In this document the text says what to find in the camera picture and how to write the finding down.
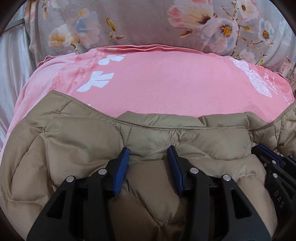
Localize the grey metal bar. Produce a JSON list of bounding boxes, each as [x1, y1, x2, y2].
[[5, 18, 25, 32]]

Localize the grey floral cloth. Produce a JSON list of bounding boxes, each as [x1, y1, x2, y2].
[[24, 0, 296, 82]]

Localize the pink printed blanket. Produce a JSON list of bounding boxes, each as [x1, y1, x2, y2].
[[5, 44, 296, 145]]

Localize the tan quilted jacket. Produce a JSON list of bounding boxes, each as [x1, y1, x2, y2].
[[0, 90, 296, 241]]

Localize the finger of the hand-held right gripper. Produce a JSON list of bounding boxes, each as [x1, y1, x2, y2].
[[276, 153, 296, 183], [251, 144, 282, 177]]

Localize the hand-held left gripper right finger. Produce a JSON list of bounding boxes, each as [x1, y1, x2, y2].
[[167, 146, 272, 241]]

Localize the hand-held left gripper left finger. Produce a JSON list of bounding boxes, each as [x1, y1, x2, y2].
[[26, 147, 131, 241]]

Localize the white curtain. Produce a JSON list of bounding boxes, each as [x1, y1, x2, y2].
[[0, 5, 47, 149]]

